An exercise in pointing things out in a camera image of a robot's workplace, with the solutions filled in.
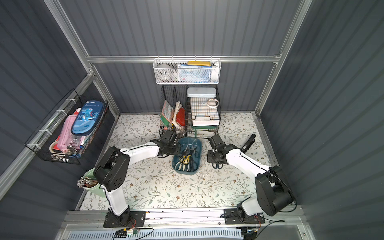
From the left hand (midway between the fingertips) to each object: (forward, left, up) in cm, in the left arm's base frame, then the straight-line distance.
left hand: (180, 150), depth 95 cm
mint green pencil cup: (-26, +37, +9) cm, 47 cm away
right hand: (-7, -21, +3) cm, 22 cm away
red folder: (+26, 0, +3) cm, 26 cm away
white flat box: (+35, -15, +19) cm, 42 cm away
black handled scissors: (-10, -25, -4) cm, 27 cm away
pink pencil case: (-8, +50, +27) cm, 57 cm away
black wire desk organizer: (+20, -9, +16) cm, 27 cm away
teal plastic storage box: (+5, -6, -3) cm, 8 cm away
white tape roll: (+26, -22, +16) cm, 38 cm away
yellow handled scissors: (-9, -2, -2) cm, 9 cm away
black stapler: (+6, -46, -3) cm, 47 cm away
